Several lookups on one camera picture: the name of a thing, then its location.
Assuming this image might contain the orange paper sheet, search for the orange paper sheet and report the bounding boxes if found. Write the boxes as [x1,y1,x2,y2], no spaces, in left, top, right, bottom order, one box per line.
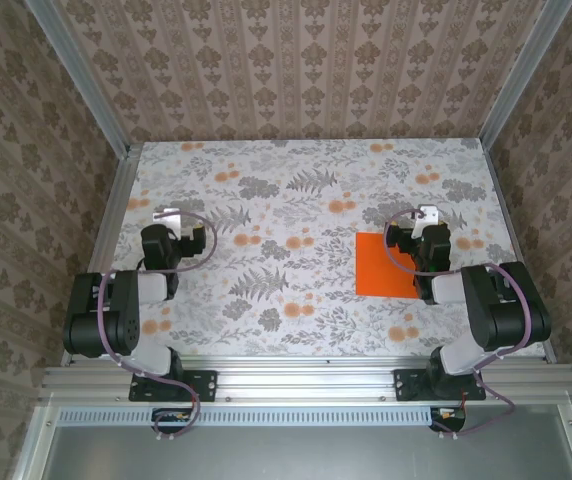
[354,232,420,300]

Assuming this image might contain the grey sheet metal panel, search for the grey sheet metal panel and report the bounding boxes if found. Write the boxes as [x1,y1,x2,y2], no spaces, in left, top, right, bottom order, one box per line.
[13,403,572,480]

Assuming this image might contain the floral patterned table mat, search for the floral patterned table mat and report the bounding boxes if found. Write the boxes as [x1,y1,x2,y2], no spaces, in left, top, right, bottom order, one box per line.
[88,139,550,359]

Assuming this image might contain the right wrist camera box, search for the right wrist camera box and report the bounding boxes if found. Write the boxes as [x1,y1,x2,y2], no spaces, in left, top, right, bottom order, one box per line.
[412,204,441,236]

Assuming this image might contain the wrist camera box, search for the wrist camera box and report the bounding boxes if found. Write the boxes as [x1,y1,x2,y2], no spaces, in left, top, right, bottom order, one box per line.
[152,208,183,236]
[412,204,441,236]

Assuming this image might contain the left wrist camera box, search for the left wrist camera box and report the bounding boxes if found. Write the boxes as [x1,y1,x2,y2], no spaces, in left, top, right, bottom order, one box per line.
[152,208,183,236]

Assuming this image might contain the aluminium table side rail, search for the aluminium table side rail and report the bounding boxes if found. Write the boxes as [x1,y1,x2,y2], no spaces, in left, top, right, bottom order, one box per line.
[59,144,143,366]
[479,139,558,365]

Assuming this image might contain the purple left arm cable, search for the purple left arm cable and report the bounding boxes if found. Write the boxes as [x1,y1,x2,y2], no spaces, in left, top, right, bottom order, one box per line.
[96,209,218,444]

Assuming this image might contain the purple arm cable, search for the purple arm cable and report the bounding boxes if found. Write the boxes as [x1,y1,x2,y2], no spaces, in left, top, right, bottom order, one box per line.
[96,209,218,444]
[384,208,533,442]

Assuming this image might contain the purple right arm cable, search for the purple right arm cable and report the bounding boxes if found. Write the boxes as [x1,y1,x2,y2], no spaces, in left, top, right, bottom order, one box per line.
[384,208,533,442]

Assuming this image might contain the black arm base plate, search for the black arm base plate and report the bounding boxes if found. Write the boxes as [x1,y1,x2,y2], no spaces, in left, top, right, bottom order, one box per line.
[393,368,487,403]
[129,368,218,403]

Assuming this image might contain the aluminium frame post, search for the aluminium frame post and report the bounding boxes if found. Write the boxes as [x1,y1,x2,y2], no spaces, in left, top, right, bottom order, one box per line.
[26,0,141,157]
[477,0,568,147]

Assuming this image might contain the aluminium frame cross rail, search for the aluminium frame cross rail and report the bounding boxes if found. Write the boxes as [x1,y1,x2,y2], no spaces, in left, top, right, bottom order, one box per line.
[40,357,572,404]

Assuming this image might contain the grey slotted cable duct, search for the grey slotted cable duct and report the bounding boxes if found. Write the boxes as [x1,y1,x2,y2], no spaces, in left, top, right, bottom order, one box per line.
[58,405,440,427]

